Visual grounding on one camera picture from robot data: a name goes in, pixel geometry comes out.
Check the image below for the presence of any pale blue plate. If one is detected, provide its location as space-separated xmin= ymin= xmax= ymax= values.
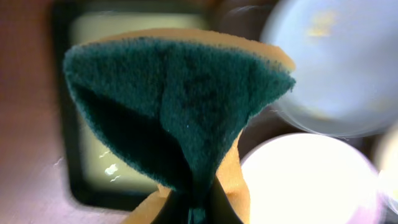
xmin=261 ymin=0 xmax=397 ymax=138

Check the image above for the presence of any yellow-green foam pad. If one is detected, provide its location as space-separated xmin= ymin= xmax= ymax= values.
xmin=70 ymin=12 xmax=208 ymax=195

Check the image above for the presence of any small black tray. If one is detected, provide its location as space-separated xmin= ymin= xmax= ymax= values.
xmin=51 ymin=1 xmax=210 ymax=212

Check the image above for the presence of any large brown tray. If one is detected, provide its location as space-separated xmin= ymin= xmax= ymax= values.
xmin=217 ymin=1 xmax=393 ymax=162

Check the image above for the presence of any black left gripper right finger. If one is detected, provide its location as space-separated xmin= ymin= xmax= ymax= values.
xmin=206 ymin=177 xmax=243 ymax=224

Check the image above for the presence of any green yellow scrub sponge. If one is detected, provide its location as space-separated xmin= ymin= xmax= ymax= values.
xmin=63 ymin=29 xmax=295 ymax=223

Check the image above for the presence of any pale pink plate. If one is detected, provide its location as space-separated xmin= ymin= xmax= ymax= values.
xmin=241 ymin=133 xmax=384 ymax=224

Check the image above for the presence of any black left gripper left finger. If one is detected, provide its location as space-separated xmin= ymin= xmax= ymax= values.
xmin=151 ymin=191 xmax=189 ymax=224

